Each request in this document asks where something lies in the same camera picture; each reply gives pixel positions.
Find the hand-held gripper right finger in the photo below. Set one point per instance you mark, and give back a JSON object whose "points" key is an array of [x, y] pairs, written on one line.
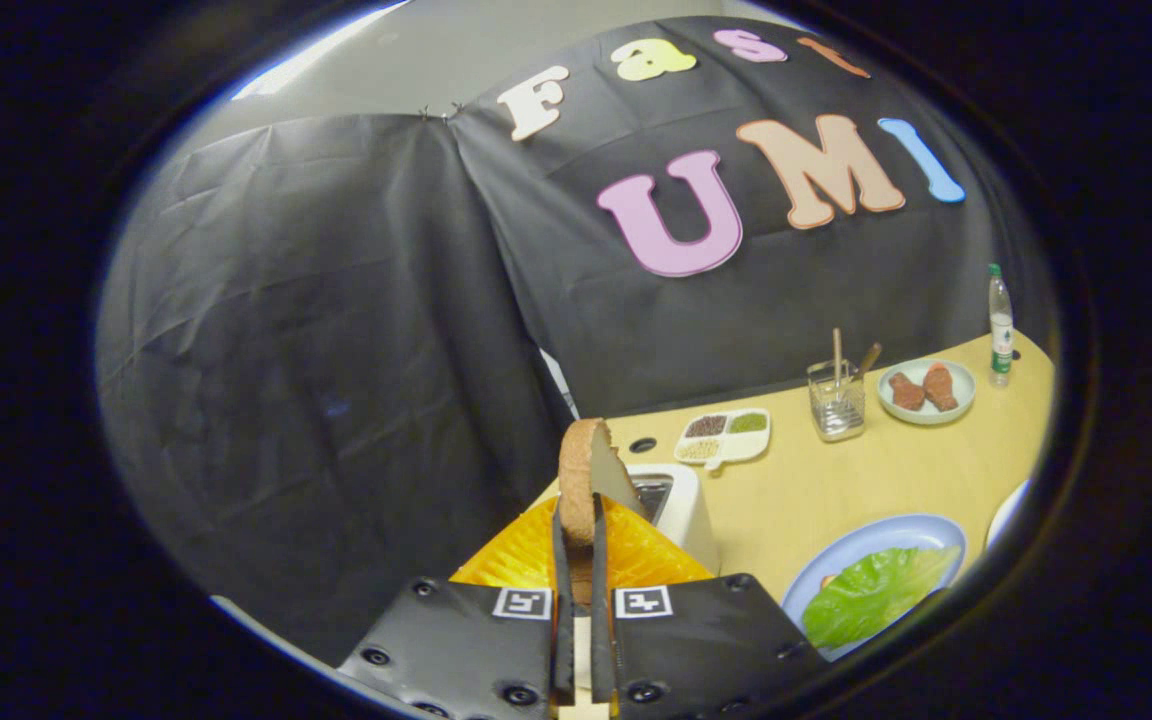
{"points": [[601, 640]]}

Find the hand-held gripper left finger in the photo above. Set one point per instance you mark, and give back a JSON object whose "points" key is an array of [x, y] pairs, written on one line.
{"points": [[563, 640]]}

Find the toasted bread slice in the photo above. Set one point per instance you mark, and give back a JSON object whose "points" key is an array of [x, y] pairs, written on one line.
{"points": [[581, 470]]}

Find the green lettuce leaf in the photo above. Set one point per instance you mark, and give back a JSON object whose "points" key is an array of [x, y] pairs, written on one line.
{"points": [[876, 595]]}

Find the white toaster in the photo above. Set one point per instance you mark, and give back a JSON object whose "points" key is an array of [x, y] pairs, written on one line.
{"points": [[691, 520]]}

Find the black desk grommet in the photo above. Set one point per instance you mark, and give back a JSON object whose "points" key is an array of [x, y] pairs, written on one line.
{"points": [[643, 445]]}

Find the white divided condiment dish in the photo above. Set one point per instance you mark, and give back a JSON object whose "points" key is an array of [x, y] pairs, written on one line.
{"points": [[726, 447]]}

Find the blue round plate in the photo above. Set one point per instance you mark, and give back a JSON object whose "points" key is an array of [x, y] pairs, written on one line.
{"points": [[861, 535]]}

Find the clear utensil holder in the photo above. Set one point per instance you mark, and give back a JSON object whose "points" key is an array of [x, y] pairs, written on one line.
{"points": [[836, 410]]}

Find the wooden stick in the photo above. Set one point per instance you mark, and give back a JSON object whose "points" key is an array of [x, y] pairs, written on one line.
{"points": [[837, 350]]}

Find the wooden spoon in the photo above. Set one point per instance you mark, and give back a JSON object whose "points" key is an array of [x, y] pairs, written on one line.
{"points": [[869, 358]]}

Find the brown meat patty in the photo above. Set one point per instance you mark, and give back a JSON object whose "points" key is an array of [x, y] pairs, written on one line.
{"points": [[940, 388], [907, 392]]}

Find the pale green plate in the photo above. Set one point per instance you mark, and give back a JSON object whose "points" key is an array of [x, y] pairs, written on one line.
{"points": [[926, 417]]}

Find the white rectangular plate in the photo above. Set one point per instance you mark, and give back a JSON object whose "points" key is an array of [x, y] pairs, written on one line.
{"points": [[1008, 515]]}

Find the clear water bottle green cap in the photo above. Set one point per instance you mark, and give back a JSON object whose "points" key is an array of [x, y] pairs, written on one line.
{"points": [[1001, 330]]}

